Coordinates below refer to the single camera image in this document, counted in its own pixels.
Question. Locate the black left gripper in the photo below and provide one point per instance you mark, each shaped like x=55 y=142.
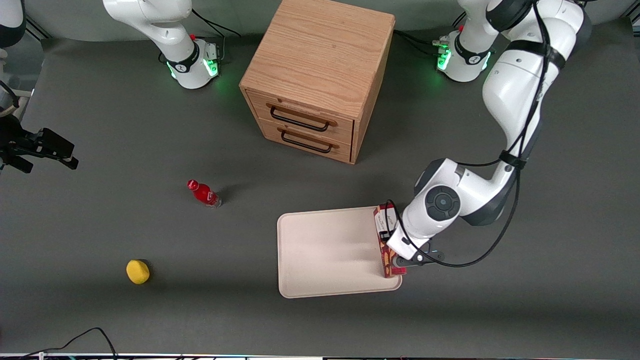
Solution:
x=383 y=235

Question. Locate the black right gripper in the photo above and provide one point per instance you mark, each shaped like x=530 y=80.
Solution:
x=15 y=140

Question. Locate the red cookie box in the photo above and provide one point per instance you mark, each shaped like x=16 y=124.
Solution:
x=387 y=260

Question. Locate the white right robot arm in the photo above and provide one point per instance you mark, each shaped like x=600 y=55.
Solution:
x=165 y=30

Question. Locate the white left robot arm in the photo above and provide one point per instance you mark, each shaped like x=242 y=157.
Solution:
x=510 y=90

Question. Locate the beige rectangular tray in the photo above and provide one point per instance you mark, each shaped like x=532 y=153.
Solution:
x=330 y=252

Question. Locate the yellow lemon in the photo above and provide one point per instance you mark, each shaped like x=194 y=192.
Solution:
x=137 y=271

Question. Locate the red plastic bottle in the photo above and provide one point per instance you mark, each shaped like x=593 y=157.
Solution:
x=203 y=193

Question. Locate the wooden two-drawer cabinet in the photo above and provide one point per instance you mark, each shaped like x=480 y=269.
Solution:
x=320 y=55

